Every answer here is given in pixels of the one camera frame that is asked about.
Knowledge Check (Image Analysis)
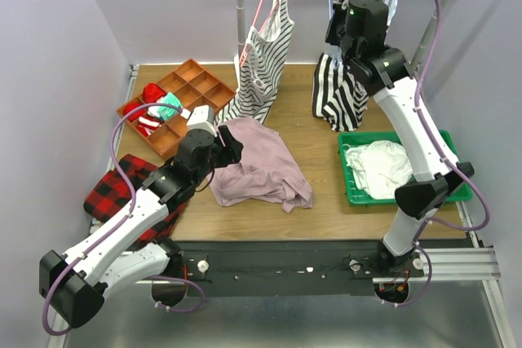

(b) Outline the thin striped white tank top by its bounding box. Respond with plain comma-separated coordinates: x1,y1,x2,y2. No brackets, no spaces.
215,0,294,125

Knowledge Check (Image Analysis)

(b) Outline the green plastic tray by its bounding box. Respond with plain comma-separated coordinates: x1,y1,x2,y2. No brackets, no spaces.
337,130,473,206

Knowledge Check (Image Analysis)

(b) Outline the red sock rolled front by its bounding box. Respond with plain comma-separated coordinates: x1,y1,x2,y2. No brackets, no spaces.
122,101,147,122

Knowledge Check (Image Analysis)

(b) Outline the mauve tank top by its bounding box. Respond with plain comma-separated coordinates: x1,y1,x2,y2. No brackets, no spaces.
210,117,313,213

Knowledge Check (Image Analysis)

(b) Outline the teal and white sock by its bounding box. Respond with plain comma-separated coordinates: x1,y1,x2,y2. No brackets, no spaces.
148,92,183,121

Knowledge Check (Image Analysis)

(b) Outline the pink wire hanger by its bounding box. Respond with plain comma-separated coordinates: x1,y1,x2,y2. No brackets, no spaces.
237,0,294,68

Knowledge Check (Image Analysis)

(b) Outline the grey right rack pole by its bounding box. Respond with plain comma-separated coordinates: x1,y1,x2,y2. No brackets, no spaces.
410,0,450,76

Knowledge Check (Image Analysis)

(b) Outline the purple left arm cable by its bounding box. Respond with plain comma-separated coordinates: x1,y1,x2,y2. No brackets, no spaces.
41,102,192,337

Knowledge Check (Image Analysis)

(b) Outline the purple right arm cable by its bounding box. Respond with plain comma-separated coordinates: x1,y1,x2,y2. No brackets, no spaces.
350,0,490,308

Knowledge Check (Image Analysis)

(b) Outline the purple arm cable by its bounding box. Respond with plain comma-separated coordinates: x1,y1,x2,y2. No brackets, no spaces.
350,0,490,308
41,102,192,337

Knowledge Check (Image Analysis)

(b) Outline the red white striped sock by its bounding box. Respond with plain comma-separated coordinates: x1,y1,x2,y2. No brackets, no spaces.
137,116,161,138

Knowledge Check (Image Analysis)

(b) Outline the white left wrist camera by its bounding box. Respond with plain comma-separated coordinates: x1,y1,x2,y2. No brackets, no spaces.
187,105,217,136

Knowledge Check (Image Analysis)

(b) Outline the grey rack pole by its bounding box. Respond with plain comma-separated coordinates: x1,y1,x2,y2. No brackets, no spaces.
410,0,450,76
234,0,246,76

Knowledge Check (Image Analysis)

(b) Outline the white garment in tray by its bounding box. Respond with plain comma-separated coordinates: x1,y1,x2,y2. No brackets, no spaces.
344,140,413,200

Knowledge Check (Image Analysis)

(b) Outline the wide striped black white top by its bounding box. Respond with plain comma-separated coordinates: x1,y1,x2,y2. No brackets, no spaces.
312,49,369,132

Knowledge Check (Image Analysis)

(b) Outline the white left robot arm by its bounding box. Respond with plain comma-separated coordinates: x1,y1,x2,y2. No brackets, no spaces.
38,126,243,336

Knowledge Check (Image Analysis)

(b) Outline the red sock rolled back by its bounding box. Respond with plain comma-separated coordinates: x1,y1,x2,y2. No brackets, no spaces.
142,83,166,104

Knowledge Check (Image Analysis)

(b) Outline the brown compartment organizer tray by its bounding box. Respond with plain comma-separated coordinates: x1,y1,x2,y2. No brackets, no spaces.
116,59,237,166

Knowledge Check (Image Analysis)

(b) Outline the red black plaid shirt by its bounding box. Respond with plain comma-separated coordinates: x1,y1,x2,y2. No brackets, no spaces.
83,154,187,250

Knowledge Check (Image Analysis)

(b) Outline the red sock rolled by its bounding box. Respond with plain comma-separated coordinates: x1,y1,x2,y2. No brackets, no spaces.
142,83,166,104
122,101,147,122

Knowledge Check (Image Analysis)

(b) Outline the grey left rack pole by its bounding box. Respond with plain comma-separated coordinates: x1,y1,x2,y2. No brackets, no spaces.
234,0,246,76

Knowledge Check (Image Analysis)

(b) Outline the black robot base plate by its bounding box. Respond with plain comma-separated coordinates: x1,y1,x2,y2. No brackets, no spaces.
165,240,424,297

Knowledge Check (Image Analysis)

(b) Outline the aluminium frame rail left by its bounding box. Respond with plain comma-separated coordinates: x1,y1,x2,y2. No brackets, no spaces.
41,64,139,347

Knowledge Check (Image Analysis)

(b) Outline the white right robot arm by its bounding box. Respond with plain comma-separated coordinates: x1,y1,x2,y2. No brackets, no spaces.
325,0,474,276

